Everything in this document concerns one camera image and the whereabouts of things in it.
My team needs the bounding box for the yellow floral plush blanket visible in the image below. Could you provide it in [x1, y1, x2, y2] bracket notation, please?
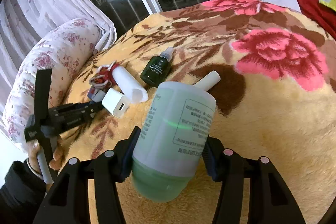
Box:
[52, 0, 336, 224]

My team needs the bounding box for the white squeeze tube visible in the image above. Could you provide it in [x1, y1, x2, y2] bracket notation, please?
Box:
[112, 66, 149, 104]

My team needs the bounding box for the person's left hand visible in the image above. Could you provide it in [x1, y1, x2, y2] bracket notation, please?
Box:
[26, 136, 66, 176]

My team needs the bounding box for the person's left forearm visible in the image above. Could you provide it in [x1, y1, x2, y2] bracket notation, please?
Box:
[0, 160, 57, 224]

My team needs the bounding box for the white charger block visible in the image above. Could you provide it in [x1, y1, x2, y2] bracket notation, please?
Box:
[101, 88, 132, 119]

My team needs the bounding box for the white sheer floral curtain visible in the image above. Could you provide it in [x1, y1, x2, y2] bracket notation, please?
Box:
[0, 0, 117, 132]

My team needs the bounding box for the small dark dropper bottle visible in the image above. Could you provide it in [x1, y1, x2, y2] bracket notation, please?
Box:
[140, 47, 174, 88]

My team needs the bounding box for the silver bracelet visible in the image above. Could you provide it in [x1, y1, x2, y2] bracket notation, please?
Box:
[27, 158, 44, 178]

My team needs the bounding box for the red and white woven ornament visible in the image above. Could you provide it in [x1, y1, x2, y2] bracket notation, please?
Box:
[89, 61, 120, 90]

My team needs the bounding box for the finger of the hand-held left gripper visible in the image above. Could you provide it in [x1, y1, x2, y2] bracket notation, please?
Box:
[83, 102, 106, 119]

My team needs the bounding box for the white cylindrical stick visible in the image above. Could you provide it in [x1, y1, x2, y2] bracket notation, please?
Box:
[193, 70, 221, 91]

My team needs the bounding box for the red cloth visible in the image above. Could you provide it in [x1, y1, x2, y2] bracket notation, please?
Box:
[294, 0, 336, 39]

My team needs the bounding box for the small purple box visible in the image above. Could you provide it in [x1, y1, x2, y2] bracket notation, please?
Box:
[87, 86, 109, 103]

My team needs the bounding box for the floral print pillow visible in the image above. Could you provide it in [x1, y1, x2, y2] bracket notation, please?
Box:
[2, 18, 104, 153]

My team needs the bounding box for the large green lotion bottle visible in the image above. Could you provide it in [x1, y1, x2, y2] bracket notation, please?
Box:
[131, 81, 217, 203]

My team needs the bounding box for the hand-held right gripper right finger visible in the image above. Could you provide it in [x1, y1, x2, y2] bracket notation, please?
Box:
[201, 135, 306, 224]

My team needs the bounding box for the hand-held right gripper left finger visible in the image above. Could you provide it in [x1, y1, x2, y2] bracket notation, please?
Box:
[33, 126, 142, 224]

